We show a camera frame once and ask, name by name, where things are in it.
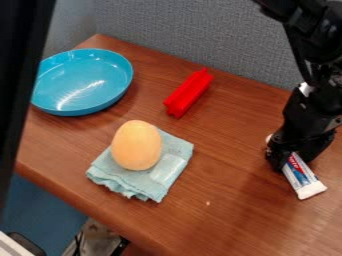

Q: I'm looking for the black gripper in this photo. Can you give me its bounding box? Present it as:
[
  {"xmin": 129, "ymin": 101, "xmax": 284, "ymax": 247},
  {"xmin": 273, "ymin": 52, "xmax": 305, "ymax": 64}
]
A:
[{"xmin": 265, "ymin": 83, "xmax": 342, "ymax": 172}]

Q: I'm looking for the white toothpaste tube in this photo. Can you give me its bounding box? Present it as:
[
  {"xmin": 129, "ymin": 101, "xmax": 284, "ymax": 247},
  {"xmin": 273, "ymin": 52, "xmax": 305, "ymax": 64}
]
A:
[{"xmin": 280, "ymin": 152, "xmax": 327, "ymax": 200}]

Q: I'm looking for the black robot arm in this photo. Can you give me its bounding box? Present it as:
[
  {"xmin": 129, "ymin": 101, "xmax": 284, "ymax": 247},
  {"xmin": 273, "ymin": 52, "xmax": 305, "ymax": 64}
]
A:
[{"xmin": 252, "ymin": 0, "xmax": 342, "ymax": 171}]

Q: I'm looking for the blue plastic plate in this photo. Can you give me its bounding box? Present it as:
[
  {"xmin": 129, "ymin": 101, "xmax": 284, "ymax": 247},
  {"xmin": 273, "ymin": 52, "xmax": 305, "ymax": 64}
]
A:
[{"xmin": 30, "ymin": 48, "xmax": 133, "ymax": 116}]

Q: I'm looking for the clear small plastic bottle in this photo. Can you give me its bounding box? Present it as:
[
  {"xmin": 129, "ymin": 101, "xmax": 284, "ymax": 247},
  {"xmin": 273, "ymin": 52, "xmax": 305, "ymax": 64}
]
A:
[{"xmin": 149, "ymin": 154, "xmax": 185, "ymax": 185}]

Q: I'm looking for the red plastic block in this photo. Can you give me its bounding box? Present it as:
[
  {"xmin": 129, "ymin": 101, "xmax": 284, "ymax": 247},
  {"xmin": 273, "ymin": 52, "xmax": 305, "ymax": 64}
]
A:
[{"xmin": 162, "ymin": 68, "xmax": 213, "ymax": 118}]

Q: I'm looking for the light blue folded cloth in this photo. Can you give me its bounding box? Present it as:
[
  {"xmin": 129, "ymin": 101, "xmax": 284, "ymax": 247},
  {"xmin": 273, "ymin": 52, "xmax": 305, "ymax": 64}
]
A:
[{"xmin": 85, "ymin": 130, "xmax": 193, "ymax": 203}]

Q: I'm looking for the orange egg-shaped sponge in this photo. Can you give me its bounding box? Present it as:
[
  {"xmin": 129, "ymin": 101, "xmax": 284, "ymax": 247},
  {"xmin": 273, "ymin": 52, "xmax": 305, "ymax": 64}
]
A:
[{"xmin": 110, "ymin": 120, "xmax": 161, "ymax": 171}]

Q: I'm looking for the grey stand under table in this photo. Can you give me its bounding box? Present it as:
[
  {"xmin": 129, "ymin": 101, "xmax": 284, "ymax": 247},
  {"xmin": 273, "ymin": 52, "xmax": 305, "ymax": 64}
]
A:
[{"xmin": 61, "ymin": 219, "xmax": 129, "ymax": 256}]

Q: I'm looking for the dark foreground post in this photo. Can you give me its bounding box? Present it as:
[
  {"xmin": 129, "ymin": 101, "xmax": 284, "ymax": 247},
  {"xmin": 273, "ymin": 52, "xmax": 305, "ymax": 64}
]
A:
[{"xmin": 0, "ymin": 0, "xmax": 55, "ymax": 216}]

